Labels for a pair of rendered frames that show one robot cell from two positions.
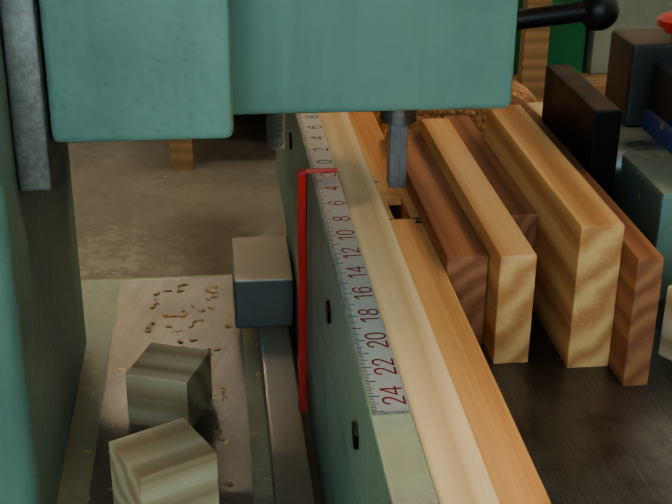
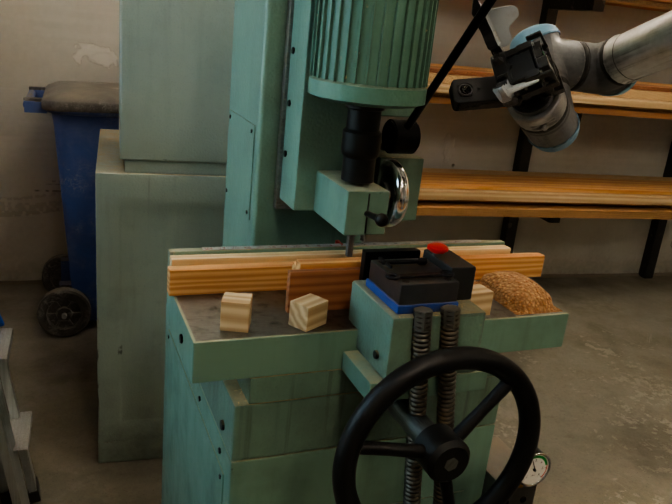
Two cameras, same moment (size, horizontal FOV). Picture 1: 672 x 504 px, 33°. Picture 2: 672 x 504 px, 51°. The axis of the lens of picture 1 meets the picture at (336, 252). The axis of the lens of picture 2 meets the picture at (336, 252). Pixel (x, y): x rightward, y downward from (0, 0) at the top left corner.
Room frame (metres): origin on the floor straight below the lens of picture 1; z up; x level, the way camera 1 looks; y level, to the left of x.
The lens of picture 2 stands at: (0.22, -1.05, 1.31)
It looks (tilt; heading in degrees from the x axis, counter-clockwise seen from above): 18 degrees down; 73
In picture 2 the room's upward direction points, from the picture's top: 6 degrees clockwise
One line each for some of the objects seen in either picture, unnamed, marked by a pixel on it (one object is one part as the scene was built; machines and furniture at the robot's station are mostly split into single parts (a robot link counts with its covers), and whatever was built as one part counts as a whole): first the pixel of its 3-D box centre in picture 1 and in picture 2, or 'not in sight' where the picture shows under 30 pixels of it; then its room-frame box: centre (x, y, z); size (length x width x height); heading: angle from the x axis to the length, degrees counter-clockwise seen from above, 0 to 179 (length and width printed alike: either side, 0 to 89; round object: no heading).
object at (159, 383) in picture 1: (170, 386); not in sight; (0.58, 0.10, 0.82); 0.04 x 0.04 x 0.03; 76
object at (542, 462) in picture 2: not in sight; (526, 468); (0.84, -0.21, 0.65); 0.06 x 0.04 x 0.08; 6
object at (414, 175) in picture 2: not in sight; (391, 185); (0.70, 0.17, 1.02); 0.09 x 0.07 x 0.12; 6
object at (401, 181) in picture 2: not in sight; (388, 192); (0.67, 0.11, 1.02); 0.12 x 0.03 x 0.12; 96
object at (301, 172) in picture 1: (317, 294); not in sight; (0.56, 0.01, 0.89); 0.02 x 0.01 x 0.14; 96
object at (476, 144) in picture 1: (482, 201); not in sight; (0.60, -0.08, 0.93); 0.16 x 0.02 x 0.05; 6
